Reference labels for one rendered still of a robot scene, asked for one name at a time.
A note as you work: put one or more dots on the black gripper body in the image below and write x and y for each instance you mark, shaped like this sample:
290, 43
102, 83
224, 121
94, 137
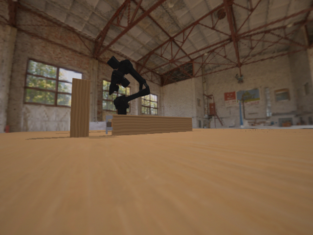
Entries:
119, 74

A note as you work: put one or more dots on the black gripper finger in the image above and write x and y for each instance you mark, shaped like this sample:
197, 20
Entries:
112, 90
114, 80

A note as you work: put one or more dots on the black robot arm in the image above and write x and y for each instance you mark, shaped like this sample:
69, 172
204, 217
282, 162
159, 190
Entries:
125, 66

